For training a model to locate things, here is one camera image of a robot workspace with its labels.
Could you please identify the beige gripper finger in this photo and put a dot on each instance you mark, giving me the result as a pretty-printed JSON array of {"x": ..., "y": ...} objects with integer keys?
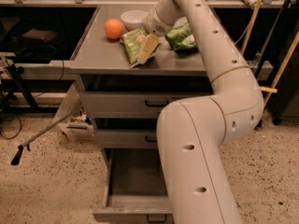
[{"x": 148, "y": 46}]

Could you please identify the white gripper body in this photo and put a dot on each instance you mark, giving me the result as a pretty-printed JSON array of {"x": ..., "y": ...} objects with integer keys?
[{"x": 154, "y": 24}]

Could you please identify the green jalapeno chip bag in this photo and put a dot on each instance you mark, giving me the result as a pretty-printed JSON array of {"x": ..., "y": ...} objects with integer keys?
[{"x": 132, "y": 42}]

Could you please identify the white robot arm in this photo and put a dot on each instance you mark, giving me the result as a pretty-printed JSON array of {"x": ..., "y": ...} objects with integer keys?
[{"x": 190, "y": 131}]

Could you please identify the light green chip bag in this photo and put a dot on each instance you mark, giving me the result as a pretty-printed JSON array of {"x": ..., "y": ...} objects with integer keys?
[{"x": 181, "y": 37}]

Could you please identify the grey drawer cabinet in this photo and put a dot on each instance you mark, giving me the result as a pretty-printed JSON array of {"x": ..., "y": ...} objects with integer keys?
[{"x": 98, "y": 55}]

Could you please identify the grey top drawer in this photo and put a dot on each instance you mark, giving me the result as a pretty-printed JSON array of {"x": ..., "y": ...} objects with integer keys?
[{"x": 128, "y": 96}]

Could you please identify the grey drawer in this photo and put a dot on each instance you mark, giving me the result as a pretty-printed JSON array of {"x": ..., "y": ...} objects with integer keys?
[
  {"x": 125, "y": 133},
  {"x": 134, "y": 191},
  {"x": 128, "y": 96}
]

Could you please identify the grey middle drawer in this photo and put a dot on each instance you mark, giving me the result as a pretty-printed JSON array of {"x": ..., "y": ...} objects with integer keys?
[{"x": 125, "y": 133}]

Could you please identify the grey bottom drawer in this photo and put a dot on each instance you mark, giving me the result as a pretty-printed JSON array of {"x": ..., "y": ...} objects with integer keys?
[{"x": 134, "y": 191}]

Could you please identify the white bowl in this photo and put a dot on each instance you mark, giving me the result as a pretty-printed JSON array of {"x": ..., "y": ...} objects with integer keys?
[{"x": 133, "y": 19}]

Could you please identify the orange fruit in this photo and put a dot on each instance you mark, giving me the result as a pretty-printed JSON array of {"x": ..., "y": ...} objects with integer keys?
[{"x": 113, "y": 29}]

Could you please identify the dark box on shelf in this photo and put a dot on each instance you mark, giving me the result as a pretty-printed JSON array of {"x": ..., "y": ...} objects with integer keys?
[{"x": 39, "y": 36}]

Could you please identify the clear plastic storage box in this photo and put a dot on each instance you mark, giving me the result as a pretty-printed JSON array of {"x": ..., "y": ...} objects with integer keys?
[{"x": 72, "y": 117}]

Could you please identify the wooden easel frame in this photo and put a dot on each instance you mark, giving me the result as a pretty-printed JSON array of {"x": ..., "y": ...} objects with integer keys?
[{"x": 273, "y": 42}]

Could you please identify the grey stick with black handle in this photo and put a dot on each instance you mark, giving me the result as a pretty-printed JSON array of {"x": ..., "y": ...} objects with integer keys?
[{"x": 25, "y": 145}]

